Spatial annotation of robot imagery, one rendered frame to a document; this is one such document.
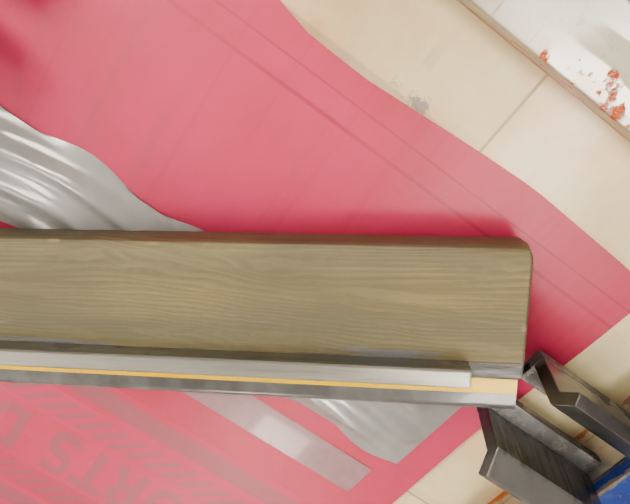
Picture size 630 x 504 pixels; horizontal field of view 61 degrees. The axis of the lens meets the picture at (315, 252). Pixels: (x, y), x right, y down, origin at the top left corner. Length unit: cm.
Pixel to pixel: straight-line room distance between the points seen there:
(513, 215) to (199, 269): 18
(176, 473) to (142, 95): 29
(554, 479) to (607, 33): 23
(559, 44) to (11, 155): 29
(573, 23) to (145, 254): 24
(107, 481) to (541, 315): 35
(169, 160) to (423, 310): 17
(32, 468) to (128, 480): 8
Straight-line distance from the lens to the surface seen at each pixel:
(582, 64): 27
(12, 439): 51
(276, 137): 30
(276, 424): 40
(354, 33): 29
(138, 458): 46
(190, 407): 41
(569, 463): 39
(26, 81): 35
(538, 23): 27
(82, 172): 35
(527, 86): 30
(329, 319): 30
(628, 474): 38
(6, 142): 36
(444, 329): 30
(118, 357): 33
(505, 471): 33
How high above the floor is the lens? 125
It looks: 64 degrees down
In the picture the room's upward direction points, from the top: 165 degrees counter-clockwise
